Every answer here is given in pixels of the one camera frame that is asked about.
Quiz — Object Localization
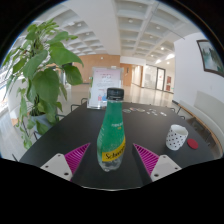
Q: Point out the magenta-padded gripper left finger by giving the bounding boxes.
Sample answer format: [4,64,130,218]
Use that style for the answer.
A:
[39,142,93,184]

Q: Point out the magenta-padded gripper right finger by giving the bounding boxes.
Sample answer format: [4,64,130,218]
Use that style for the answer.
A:
[131,143,183,186]

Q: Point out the green-labelled clear drink bottle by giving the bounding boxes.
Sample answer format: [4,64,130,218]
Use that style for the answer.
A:
[96,87,127,173]

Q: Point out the white black-dotted cup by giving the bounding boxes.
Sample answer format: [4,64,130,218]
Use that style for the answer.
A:
[165,124,189,152]

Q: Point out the flat round red coaster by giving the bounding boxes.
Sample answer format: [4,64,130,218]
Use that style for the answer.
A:
[186,138,200,150]

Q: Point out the green leafy potted plant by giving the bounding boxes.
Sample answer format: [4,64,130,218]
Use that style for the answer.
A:
[1,18,84,151]

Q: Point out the black-framed glass door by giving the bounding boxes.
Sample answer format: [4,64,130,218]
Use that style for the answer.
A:
[155,67,167,92]

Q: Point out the clear acrylic sign stand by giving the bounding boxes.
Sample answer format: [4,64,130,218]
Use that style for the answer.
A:
[87,65,125,109]

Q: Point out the dark-framed landscape picture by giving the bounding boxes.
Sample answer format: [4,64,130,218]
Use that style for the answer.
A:
[195,39,224,78]

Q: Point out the recessed ceiling lights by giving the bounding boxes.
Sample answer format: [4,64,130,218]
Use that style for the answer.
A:
[66,18,176,64]

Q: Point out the long white wall bench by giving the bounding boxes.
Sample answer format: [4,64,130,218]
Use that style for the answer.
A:
[176,90,224,156]

